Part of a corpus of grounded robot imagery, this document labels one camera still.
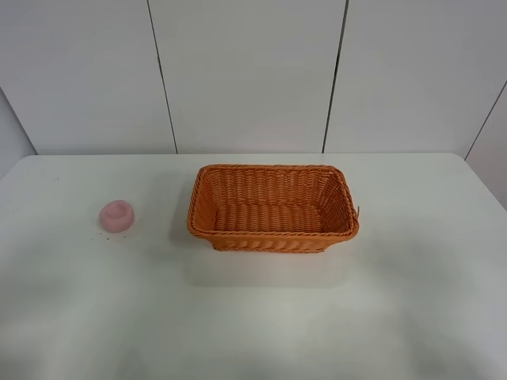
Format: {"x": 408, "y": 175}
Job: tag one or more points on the pink peach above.
{"x": 116, "y": 216}

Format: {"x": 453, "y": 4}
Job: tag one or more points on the orange woven basket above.
{"x": 272, "y": 208}

